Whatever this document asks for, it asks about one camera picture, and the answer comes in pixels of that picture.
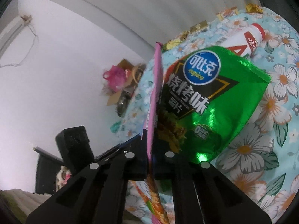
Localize gold candy wrapper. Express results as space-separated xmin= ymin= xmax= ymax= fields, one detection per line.
xmin=245 ymin=3 xmax=263 ymax=14

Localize white air conditioner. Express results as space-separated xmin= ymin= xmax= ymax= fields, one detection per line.
xmin=0 ymin=15 xmax=32 ymax=57

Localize pink noodle snack packet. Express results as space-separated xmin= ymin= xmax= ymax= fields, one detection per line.
xmin=134 ymin=43 xmax=169 ymax=223

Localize cardboard box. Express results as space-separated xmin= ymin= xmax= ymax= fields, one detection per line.
xmin=103 ymin=59 xmax=146 ymax=106

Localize floral blue tablecloth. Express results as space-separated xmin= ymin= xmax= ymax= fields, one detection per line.
xmin=109 ymin=7 xmax=299 ymax=224

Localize orange white candy wrapper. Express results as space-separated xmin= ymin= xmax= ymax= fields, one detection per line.
xmin=216 ymin=7 xmax=239 ymax=21

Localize white curtain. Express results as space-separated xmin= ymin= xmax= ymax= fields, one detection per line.
xmin=50 ymin=0 xmax=259 ymax=59

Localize green chip bag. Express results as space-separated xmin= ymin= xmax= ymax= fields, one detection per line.
xmin=156 ymin=46 xmax=270 ymax=163

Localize red capped milk bottle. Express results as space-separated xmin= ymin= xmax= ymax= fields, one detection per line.
xmin=215 ymin=23 xmax=266 ymax=58

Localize pink plastic bag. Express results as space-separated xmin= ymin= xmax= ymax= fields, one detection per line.
xmin=102 ymin=66 xmax=127 ymax=93

